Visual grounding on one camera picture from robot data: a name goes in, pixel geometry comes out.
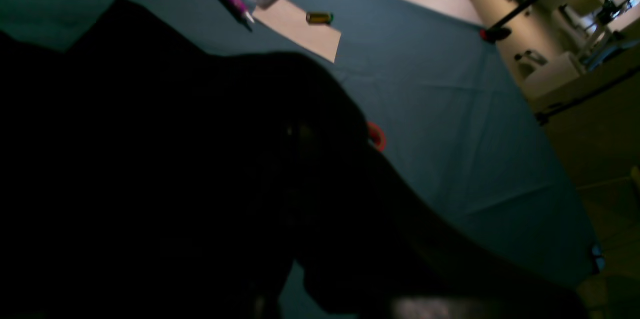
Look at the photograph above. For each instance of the red tape roll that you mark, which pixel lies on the red tape roll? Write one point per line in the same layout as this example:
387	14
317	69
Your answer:
377	136

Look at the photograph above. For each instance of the white paper card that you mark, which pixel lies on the white paper card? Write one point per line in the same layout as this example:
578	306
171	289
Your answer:
288	20

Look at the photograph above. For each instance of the small yellow battery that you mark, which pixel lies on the small yellow battery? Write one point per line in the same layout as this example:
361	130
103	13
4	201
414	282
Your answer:
319	18

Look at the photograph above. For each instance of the black t-shirt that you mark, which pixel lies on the black t-shirt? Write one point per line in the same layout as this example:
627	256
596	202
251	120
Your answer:
142	178

